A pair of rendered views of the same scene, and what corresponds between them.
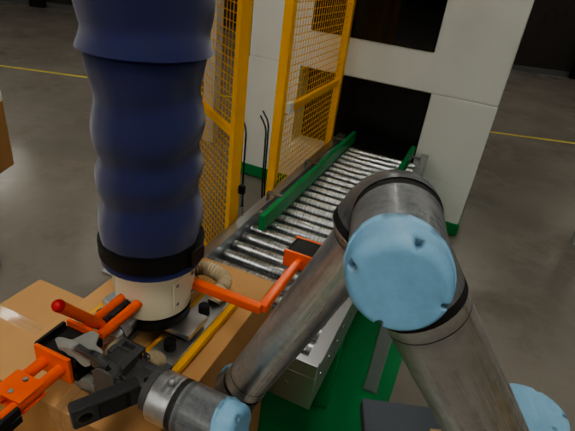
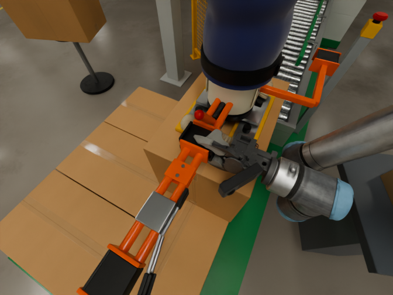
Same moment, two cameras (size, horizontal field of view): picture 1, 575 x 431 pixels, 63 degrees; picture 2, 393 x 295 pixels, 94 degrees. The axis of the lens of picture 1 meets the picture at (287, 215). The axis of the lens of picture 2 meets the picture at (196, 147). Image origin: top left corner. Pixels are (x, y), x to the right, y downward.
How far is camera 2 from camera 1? 56 cm
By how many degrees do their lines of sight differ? 29
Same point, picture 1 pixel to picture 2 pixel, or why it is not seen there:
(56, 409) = not seen: hidden behind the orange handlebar
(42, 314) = (146, 105)
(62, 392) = (189, 159)
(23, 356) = (159, 137)
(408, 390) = (314, 131)
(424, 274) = not seen: outside the picture
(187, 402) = (310, 185)
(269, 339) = (380, 137)
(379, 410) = not seen: hidden behind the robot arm
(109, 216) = (223, 33)
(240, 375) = (324, 157)
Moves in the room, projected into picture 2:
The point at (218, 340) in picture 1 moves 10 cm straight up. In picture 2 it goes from (269, 123) to (278, 104)
